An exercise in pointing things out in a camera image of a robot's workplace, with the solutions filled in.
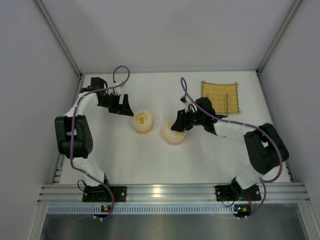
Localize cream lid pink valve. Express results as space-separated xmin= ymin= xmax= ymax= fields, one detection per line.
xmin=163 ymin=121 xmax=187 ymax=139

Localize cream lunch box lid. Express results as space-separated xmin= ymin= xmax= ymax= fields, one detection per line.
xmin=130 ymin=110 xmax=154 ymax=128

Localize steel food tongs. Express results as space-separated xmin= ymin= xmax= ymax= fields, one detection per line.
xmin=206 ymin=92 xmax=229 ymax=117

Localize orange lunch box bowl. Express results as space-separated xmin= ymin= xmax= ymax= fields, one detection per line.
xmin=133 ymin=125 xmax=154 ymax=134

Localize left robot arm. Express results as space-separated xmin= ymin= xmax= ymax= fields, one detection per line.
xmin=54 ymin=77 xmax=134 ymax=192

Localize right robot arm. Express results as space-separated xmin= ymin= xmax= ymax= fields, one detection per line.
xmin=171 ymin=96 xmax=290 ymax=200

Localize pink lunch box bowl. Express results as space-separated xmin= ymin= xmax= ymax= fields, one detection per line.
xmin=164 ymin=136 xmax=185 ymax=146

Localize woven bamboo tray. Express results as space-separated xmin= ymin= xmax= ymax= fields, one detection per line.
xmin=201 ymin=81 xmax=241 ymax=115

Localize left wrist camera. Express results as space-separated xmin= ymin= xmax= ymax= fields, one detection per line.
xmin=111 ymin=81 xmax=125 ymax=95

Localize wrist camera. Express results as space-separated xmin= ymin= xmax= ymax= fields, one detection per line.
xmin=111 ymin=81 xmax=125 ymax=95
xmin=180 ymin=95 xmax=194 ymax=112

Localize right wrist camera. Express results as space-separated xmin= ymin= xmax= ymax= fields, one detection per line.
xmin=180 ymin=95 xmax=194 ymax=112

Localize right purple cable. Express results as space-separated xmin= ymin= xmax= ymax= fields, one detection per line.
xmin=180 ymin=77 xmax=285 ymax=221

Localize purple cable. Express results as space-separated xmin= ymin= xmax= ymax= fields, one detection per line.
xmin=69 ymin=65 xmax=131 ymax=221
xmin=180 ymin=77 xmax=285 ymax=221

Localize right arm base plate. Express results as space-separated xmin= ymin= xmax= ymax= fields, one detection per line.
xmin=214 ymin=184 xmax=262 ymax=202

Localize slotted cable duct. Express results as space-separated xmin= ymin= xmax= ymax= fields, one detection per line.
xmin=47 ymin=203 xmax=236 ymax=215

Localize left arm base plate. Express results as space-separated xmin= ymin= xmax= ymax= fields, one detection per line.
xmin=82 ymin=185 xmax=127 ymax=203

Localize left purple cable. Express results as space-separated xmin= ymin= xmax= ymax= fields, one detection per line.
xmin=69 ymin=65 xmax=131 ymax=221

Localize aluminium mounting rail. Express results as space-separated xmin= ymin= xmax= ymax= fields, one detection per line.
xmin=37 ymin=182 xmax=310 ymax=204

